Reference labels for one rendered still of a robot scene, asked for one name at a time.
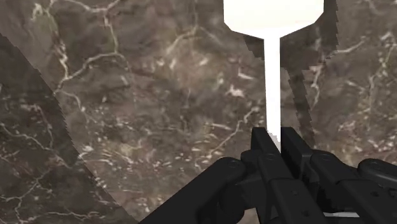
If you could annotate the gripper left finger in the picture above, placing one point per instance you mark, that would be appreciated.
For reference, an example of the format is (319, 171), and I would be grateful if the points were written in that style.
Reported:
(263, 180)

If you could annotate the white spatula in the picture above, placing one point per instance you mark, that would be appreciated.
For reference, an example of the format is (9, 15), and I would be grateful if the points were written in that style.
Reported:
(272, 77)

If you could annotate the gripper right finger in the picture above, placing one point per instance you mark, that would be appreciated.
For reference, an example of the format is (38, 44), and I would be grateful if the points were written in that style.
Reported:
(341, 180)

